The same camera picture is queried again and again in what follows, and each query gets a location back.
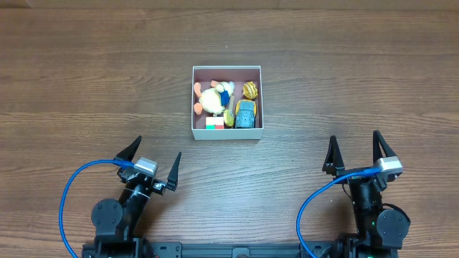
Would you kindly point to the yellow grey toy truck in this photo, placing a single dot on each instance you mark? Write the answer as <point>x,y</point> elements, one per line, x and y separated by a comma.
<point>246,111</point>

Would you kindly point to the golden mooncake toy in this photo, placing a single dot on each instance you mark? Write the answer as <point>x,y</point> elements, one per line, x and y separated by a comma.
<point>250,90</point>

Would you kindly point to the white plush duck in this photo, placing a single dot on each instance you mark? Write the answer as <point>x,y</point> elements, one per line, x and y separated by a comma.
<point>214,99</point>

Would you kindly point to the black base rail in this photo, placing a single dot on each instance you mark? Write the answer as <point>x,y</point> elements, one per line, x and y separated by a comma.
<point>179,250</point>

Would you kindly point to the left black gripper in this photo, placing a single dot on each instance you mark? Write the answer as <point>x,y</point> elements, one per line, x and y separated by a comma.
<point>144,179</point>

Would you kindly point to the yellow rattle drum wooden handle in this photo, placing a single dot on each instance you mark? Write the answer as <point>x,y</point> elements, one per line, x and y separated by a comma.
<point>229,117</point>

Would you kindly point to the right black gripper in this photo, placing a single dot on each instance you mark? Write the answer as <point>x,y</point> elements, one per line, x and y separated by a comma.
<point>358,173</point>

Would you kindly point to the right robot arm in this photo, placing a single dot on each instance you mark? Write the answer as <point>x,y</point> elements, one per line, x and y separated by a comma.
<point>380,227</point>

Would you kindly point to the white box maroon interior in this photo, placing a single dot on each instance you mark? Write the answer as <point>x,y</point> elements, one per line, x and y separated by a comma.
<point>239,75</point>

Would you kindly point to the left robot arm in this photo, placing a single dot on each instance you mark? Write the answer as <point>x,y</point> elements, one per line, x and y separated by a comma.
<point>115,220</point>

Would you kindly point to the colourful puzzle cube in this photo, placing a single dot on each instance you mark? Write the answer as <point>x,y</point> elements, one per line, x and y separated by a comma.
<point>214,123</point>

